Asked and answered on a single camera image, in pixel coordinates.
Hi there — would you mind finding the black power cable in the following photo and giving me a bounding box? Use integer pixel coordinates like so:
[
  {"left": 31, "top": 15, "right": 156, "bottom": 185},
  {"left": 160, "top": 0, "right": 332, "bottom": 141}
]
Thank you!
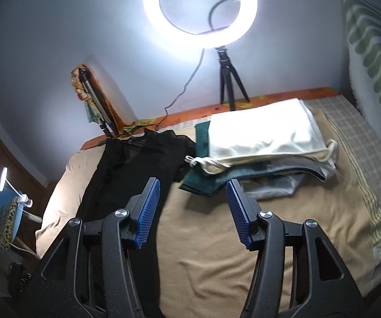
[{"left": 124, "top": 48, "right": 206, "bottom": 136}]

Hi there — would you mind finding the pale checked woven blanket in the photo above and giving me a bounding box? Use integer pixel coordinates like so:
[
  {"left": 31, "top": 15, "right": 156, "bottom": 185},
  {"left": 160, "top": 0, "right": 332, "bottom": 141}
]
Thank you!
[{"left": 306, "top": 94, "right": 381, "bottom": 295}]

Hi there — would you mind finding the teal folded cloth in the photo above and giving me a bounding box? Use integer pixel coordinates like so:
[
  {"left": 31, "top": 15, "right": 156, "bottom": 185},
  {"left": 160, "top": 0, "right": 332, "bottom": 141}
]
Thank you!
[{"left": 181, "top": 121, "right": 277, "bottom": 195}]

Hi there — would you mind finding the colourful floral cloth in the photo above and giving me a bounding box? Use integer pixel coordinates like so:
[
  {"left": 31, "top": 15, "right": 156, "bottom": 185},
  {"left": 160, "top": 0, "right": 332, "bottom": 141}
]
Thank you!
[{"left": 70, "top": 63, "right": 144, "bottom": 138}]

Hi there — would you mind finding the grey folded tripod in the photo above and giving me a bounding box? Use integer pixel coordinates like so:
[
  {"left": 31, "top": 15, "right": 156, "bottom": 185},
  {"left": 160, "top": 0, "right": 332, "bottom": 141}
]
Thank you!
[{"left": 78, "top": 69, "right": 118, "bottom": 138}]

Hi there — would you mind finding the white ring light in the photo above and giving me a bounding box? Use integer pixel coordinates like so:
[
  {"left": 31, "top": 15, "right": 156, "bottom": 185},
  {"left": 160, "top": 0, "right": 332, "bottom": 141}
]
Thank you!
[{"left": 143, "top": 0, "right": 258, "bottom": 48}]

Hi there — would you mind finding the beige blanket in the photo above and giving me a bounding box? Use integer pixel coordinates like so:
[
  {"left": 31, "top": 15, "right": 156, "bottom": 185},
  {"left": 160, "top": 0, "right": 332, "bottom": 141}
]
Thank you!
[{"left": 35, "top": 109, "right": 381, "bottom": 318}]

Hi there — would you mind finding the small black tripod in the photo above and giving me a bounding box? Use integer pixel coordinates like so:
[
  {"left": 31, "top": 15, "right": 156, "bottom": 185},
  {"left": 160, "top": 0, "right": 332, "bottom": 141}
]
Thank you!
[{"left": 215, "top": 47, "right": 251, "bottom": 111}]

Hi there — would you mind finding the grey folded cloth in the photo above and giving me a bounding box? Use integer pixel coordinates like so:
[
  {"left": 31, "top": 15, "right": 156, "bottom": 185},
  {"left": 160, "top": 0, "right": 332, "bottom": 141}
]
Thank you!
[{"left": 243, "top": 157, "right": 338, "bottom": 201}]

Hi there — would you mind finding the leopard print cloth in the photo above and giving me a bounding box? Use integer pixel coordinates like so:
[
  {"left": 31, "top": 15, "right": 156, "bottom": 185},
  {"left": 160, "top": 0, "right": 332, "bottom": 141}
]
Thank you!
[{"left": 0, "top": 204, "right": 17, "bottom": 250}]

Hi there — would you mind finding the black gooseneck phone holder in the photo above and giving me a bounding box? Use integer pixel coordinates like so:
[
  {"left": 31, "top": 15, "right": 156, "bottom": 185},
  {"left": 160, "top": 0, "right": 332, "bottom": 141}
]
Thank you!
[{"left": 209, "top": 0, "right": 240, "bottom": 35}]

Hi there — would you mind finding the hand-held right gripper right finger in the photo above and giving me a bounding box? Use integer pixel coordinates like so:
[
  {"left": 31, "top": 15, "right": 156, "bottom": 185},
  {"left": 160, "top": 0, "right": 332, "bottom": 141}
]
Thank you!
[{"left": 226, "top": 179, "right": 375, "bottom": 318}]

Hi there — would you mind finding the cream folded cloth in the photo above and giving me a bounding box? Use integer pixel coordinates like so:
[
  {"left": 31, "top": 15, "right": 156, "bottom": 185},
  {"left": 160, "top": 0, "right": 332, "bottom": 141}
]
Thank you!
[{"left": 185, "top": 98, "right": 338, "bottom": 175}]

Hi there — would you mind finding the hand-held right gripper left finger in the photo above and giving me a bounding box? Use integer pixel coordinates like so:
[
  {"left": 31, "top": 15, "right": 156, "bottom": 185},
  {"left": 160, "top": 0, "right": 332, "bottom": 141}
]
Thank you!
[{"left": 20, "top": 177, "right": 161, "bottom": 318}]

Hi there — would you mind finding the black garment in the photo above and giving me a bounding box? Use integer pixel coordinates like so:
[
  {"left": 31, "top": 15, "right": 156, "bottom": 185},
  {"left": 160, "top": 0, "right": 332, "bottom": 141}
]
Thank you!
[{"left": 75, "top": 129, "right": 198, "bottom": 318}]

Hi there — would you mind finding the small white desk lamp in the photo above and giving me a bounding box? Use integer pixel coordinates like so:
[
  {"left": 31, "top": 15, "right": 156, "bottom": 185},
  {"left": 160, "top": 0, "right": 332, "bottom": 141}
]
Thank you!
[{"left": 0, "top": 167, "right": 43, "bottom": 222}]

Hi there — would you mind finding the green striped pillow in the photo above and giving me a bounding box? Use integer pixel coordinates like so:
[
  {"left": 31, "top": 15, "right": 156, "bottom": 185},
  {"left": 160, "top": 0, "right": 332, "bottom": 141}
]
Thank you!
[{"left": 341, "top": 0, "right": 381, "bottom": 160}]

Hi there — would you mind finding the dark patterned cloth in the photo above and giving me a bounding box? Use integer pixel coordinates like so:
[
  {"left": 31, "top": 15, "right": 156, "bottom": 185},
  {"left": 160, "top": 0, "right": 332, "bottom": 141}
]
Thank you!
[{"left": 6, "top": 262, "right": 32, "bottom": 292}]

